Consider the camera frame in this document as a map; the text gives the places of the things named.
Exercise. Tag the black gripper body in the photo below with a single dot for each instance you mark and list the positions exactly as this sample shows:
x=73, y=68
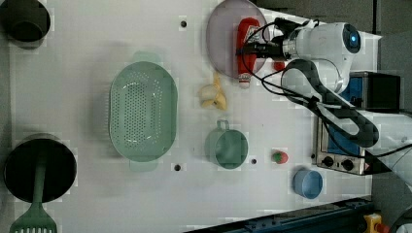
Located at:
x=253, y=38

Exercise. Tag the red plush ketchup bottle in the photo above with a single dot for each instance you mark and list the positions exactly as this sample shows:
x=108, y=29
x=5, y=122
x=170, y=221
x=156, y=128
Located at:
x=245, y=62

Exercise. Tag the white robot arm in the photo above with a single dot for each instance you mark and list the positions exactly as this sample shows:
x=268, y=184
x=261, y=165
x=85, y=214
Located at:
x=319, y=59

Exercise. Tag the lilac round plate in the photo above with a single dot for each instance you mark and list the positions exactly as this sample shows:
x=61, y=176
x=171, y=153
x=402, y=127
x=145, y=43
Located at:
x=221, y=33

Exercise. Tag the plush peeled banana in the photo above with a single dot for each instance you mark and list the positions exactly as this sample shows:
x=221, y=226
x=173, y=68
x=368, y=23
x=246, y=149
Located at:
x=213, y=95

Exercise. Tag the red green plush strawberry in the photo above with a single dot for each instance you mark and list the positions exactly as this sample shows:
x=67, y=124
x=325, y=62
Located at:
x=280, y=157

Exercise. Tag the light blue cup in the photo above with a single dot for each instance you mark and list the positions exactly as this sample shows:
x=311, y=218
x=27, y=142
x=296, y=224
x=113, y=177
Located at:
x=307, y=183

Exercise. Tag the green perforated colander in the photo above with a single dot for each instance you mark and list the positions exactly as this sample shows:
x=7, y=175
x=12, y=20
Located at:
x=143, y=111

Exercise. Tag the yellow red emergency button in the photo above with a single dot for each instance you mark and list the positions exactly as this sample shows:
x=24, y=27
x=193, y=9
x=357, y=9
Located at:
x=374, y=224

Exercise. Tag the large black pot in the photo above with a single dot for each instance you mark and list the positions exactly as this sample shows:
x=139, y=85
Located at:
x=37, y=152

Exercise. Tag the green slotted spatula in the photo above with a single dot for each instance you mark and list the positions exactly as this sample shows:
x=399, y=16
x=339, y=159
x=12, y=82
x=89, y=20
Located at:
x=36, y=219

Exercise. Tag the green mug with handle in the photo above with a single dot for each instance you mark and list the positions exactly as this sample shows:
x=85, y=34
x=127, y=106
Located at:
x=226, y=147

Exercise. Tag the blue metal frame rail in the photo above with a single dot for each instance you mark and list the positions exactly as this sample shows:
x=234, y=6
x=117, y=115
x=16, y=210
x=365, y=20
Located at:
x=338, y=217

